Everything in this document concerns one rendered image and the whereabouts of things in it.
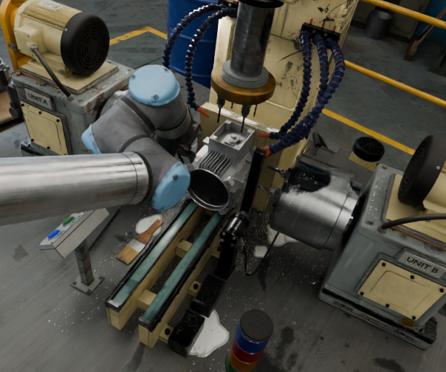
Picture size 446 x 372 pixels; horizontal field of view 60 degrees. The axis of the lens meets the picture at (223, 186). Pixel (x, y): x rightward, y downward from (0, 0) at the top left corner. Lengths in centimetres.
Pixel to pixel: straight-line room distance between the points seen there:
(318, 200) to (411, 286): 32
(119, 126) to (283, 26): 64
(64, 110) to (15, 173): 82
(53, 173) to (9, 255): 83
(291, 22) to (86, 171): 81
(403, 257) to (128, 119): 73
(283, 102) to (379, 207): 47
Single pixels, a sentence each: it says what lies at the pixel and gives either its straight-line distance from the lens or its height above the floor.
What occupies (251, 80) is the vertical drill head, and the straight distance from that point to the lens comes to 104.
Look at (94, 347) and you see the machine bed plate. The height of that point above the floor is 80.
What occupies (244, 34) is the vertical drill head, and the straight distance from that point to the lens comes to 100.
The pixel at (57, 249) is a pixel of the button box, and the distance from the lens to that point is 98.
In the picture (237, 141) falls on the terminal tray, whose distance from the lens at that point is 120.
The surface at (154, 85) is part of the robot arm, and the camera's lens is 76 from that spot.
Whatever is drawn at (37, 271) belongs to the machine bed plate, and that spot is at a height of 80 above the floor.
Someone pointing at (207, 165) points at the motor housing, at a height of 110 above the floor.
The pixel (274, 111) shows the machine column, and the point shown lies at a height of 115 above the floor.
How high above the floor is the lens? 185
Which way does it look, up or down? 44 degrees down
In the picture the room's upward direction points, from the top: 10 degrees clockwise
